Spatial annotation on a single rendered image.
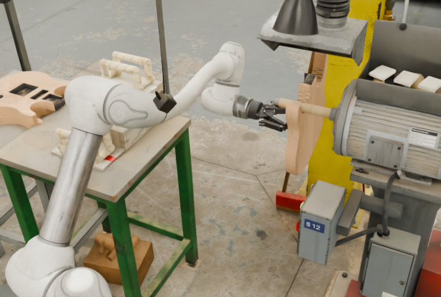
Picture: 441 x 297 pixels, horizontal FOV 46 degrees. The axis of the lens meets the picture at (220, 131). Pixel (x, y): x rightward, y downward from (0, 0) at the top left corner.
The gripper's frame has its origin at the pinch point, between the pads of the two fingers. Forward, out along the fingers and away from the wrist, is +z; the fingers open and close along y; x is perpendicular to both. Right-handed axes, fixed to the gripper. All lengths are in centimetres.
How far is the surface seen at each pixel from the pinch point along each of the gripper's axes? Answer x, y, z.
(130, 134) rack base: -8, 23, -65
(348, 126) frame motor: 23.9, 21.7, 22.9
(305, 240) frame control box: -1, 50, 20
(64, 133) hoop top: 1, 39, -83
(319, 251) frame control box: -3, 50, 24
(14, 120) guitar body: -14, 29, -126
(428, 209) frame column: 0, 24, 51
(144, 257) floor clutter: -94, 30, -74
